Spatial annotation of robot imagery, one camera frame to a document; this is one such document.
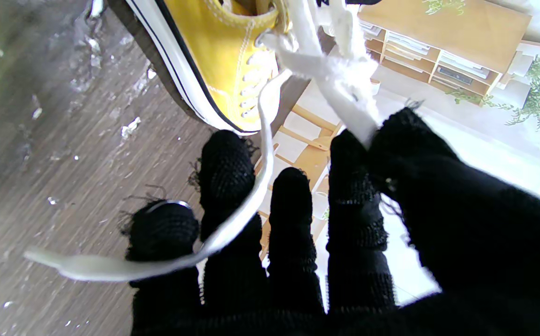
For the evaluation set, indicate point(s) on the yellow canvas sneaker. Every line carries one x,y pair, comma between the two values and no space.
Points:
223,60

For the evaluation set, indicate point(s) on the printed room scene backdrop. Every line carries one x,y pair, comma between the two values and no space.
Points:
484,116

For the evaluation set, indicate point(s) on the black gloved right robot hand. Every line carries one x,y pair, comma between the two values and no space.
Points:
475,233

